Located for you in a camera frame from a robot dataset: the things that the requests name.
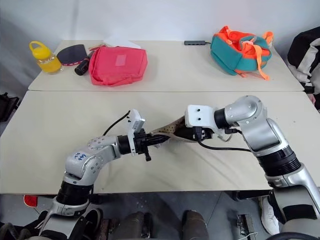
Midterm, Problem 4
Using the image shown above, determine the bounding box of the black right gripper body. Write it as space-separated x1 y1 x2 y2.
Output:
191 126 215 143

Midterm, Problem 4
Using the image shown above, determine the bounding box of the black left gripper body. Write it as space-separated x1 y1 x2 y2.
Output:
133 130 153 162

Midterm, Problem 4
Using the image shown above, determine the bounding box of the red fabric pouch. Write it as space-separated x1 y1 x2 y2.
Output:
88 45 149 87

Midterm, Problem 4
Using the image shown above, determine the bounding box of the grey usb hub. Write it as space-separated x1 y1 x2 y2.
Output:
184 40 212 47

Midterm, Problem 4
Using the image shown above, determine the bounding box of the teal and orange backpack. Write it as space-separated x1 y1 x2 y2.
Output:
209 24 275 82

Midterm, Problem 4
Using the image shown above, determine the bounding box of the dark rounded shape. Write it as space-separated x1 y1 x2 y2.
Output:
180 209 210 240

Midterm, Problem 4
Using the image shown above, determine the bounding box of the black rounded robot hip part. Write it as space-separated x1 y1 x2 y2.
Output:
74 208 105 240

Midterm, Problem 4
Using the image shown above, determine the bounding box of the black cylinder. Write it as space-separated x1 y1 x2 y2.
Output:
73 58 91 77

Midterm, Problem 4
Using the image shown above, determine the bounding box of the white paper sheet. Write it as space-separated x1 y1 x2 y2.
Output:
101 36 142 50

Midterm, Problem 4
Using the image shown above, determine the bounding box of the white sneaker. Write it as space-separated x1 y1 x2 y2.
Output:
260 196 281 236

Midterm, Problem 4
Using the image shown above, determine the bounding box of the dark table tennis paddle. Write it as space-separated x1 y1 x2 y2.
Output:
56 44 95 67

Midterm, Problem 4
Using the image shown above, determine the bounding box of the red object under table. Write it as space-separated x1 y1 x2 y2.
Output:
23 194 39 208

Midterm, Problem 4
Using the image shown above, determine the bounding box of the black and white bag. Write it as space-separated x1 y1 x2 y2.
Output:
286 25 320 111

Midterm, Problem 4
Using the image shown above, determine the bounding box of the yellow lidded plastic bottle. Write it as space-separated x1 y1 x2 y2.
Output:
28 40 64 75

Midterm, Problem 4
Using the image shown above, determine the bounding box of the black equipment at table side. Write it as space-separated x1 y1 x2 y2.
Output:
0 91 21 124

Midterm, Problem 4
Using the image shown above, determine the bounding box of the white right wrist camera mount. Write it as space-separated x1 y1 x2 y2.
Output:
184 104 227 138

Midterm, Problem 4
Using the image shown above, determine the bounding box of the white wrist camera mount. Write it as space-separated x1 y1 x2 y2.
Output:
126 108 146 157
184 104 227 138

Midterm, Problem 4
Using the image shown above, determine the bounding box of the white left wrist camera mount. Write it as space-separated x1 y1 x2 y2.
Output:
126 108 146 157

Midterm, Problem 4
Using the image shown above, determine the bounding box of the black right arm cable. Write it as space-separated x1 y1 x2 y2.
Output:
196 126 252 152

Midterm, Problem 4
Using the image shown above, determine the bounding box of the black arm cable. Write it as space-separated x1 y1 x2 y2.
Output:
102 109 132 137
196 126 252 152

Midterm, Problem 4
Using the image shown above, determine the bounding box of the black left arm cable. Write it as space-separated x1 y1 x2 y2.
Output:
102 109 132 137

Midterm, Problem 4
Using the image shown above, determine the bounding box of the black table bracket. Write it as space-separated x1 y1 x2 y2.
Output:
234 189 273 201

